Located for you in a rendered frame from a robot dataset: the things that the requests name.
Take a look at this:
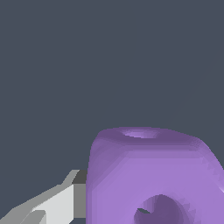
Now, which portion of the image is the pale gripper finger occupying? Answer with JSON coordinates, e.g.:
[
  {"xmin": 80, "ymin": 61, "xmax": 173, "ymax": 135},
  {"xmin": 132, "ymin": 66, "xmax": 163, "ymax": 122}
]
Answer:
[{"xmin": 0, "ymin": 169, "xmax": 88, "ymax": 224}]

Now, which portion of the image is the purple rounded cube with holes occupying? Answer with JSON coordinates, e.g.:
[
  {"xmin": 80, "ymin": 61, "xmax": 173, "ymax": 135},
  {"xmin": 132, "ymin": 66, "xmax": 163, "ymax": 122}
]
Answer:
[{"xmin": 85, "ymin": 126, "xmax": 224, "ymax": 224}]

